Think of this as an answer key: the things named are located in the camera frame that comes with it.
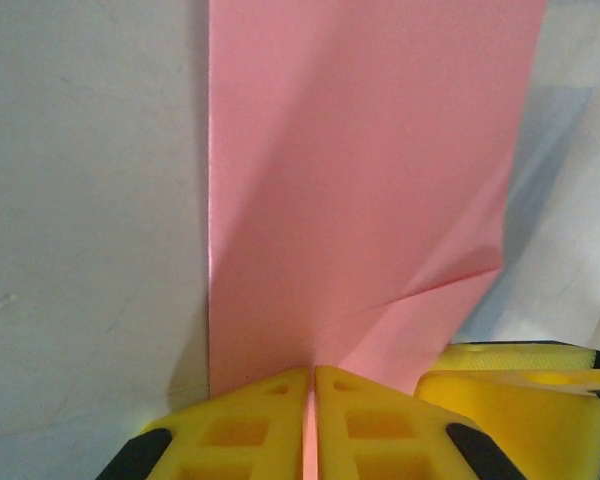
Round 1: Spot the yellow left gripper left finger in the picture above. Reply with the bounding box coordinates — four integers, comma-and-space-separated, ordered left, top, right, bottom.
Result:
97, 367, 312, 480

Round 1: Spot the pink paper sheet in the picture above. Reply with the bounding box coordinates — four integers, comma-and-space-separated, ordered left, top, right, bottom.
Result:
207, 0, 549, 480

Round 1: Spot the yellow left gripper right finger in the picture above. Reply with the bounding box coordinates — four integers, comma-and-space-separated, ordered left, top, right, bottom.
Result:
313, 365, 527, 480

